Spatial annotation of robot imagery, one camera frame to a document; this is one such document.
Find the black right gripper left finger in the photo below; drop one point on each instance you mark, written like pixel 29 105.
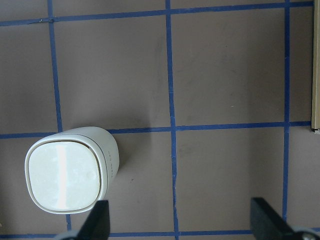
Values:
pixel 95 227

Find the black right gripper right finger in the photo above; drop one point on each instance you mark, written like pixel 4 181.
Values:
pixel 267 224

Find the white trash can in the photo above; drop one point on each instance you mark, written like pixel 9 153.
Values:
pixel 69 171

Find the beige wooden board edge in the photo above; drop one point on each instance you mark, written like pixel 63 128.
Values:
pixel 315 111

